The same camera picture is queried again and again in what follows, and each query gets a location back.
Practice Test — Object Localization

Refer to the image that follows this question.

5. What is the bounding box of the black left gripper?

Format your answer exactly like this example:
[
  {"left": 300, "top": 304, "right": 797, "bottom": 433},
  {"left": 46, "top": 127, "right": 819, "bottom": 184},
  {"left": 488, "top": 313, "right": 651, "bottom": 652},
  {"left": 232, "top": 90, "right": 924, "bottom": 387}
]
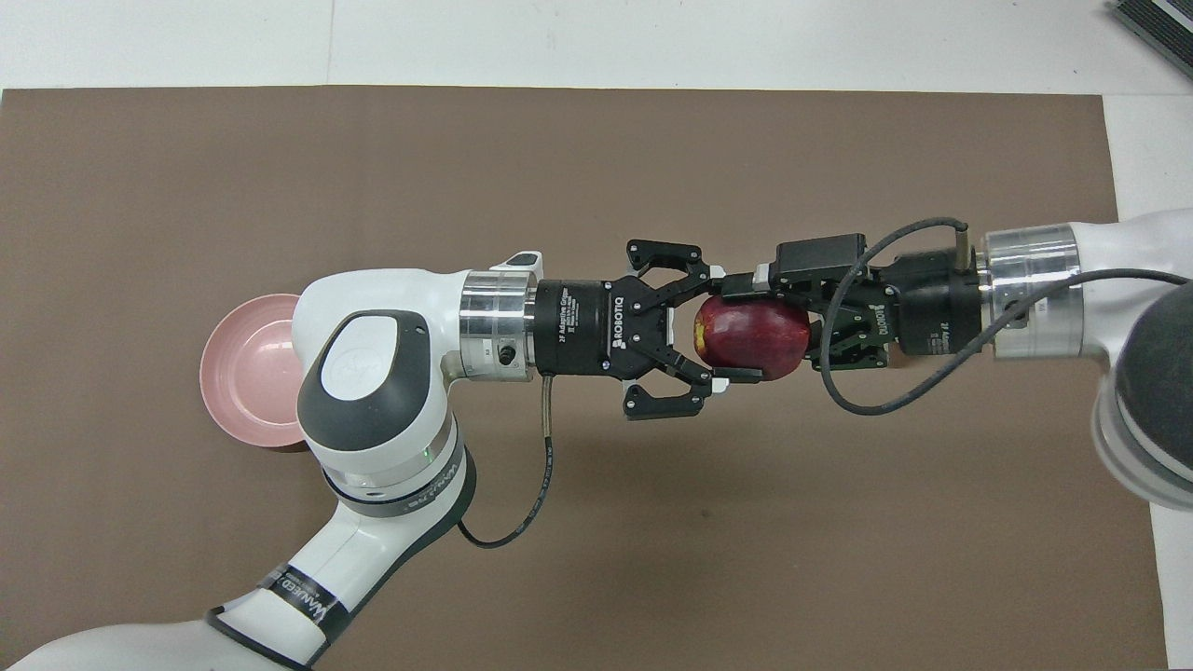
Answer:
[{"left": 533, "top": 240, "right": 877, "bottom": 420}]

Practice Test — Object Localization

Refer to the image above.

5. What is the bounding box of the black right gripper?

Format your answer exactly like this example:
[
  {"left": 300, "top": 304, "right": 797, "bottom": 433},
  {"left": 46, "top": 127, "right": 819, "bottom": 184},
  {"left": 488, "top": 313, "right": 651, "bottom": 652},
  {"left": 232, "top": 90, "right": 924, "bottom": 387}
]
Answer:
[{"left": 713, "top": 250, "right": 981, "bottom": 385}]

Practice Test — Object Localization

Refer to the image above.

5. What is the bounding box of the red apple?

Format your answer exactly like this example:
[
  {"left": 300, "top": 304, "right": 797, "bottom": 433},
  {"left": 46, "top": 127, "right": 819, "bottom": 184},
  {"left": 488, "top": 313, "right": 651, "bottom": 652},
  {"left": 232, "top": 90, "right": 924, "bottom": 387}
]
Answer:
[{"left": 692, "top": 294, "right": 812, "bottom": 381}]

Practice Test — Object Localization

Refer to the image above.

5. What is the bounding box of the pink plate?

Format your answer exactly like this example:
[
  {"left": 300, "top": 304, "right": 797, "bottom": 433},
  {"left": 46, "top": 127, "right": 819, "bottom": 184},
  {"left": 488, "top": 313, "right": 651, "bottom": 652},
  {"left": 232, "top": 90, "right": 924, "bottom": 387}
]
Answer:
[{"left": 199, "top": 294, "right": 309, "bottom": 450}]

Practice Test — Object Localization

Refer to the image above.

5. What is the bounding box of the brown table mat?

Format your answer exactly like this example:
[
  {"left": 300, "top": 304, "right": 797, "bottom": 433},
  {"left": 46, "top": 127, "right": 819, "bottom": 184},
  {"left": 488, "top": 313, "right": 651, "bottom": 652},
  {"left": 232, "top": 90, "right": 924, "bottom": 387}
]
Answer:
[{"left": 0, "top": 86, "right": 1169, "bottom": 671}]

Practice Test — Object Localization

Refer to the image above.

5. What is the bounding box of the grey ribbed device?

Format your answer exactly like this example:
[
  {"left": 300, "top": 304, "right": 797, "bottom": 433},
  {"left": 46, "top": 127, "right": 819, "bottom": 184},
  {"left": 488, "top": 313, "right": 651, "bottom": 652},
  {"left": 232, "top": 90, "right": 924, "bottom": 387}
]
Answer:
[{"left": 1107, "top": 0, "right": 1193, "bottom": 55}]

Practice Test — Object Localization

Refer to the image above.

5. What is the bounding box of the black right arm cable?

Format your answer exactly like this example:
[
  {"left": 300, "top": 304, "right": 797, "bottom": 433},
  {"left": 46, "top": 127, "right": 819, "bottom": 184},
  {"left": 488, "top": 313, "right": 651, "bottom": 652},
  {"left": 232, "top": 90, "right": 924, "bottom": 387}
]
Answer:
[{"left": 820, "top": 217, "right": 1193, "bottom": 416}]

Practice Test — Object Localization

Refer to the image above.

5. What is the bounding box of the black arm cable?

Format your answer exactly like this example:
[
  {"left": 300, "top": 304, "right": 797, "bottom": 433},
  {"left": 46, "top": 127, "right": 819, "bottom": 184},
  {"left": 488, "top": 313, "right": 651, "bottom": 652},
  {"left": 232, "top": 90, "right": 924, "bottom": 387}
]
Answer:
[
  {"left": 457, "top": 373, "right": 558, "bottom": 551},
  {"left": 820, "top": 217, "right": 1193, "bottom": 416}
]

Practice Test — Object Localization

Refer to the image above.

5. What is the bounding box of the black camera box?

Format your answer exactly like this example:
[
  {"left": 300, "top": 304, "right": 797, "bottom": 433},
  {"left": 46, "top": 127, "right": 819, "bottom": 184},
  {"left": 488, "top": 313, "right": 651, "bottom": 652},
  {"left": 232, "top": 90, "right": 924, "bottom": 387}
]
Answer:
[{"left": 775, "top": 232, "right": 868, "bottom": 286}]

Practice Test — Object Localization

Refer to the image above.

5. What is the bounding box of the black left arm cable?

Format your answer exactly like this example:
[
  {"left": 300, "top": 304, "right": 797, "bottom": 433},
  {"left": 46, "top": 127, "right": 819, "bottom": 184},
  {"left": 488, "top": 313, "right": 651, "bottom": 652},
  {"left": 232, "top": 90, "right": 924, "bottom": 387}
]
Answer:
[{"left": 457, "top": 373, "right": 558, "bottom": 551}]

